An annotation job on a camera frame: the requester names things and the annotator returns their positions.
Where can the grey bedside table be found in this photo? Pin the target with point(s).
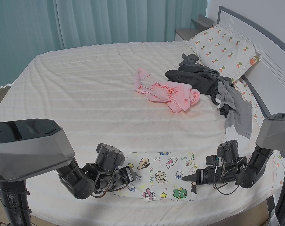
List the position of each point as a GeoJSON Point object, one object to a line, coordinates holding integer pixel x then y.
{"type": "Point", "coordinates": [184, 32]}

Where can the black garment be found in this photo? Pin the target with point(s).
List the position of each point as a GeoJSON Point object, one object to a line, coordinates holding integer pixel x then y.
{"type": "Point", "coordinates": [194, 79]}

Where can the pink garment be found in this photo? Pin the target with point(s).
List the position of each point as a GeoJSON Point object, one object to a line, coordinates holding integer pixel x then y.
{"type": "Point", "coordinates": [175, 95]}

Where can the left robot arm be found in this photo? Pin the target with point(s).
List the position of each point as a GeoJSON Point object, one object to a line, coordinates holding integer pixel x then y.
{"type": "Point", "coordinates": [27, 149]}

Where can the dark grey garment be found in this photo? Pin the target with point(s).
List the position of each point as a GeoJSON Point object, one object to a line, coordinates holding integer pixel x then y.
{"type": "Point", "coordinates": [189, 59]}

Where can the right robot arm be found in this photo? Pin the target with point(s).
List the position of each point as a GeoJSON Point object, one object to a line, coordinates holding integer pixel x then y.
{"type": "Point", "coordinates": [274, 131]}

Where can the white printed pyjama top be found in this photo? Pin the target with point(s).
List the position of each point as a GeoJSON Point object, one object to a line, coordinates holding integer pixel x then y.
{"type": "Point", "coordinates": [161, 178]}

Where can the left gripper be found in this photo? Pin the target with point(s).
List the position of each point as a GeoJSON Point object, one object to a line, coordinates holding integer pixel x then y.
{"type": "Point", "coordinates": [126, 178]}

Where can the white printed pillow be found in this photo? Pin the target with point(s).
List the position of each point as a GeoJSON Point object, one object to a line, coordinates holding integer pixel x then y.
{"type": "Point", "coordinates": [224, 48]}

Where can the bed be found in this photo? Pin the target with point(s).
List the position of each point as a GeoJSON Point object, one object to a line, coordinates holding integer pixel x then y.
{"type": "Point", "coordinates": [86, 90]}

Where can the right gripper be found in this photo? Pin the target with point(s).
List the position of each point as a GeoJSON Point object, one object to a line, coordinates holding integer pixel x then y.
{"type": "Point", "coordinates": [207, 176]}

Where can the blue-green curtain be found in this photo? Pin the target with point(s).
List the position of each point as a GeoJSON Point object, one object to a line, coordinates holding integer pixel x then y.
{"type": "Point", "coordinates": [97, 13]}

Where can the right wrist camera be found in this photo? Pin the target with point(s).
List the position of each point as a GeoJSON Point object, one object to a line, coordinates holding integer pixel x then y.
{"type": "Point", "coordinates": [211, 161]}

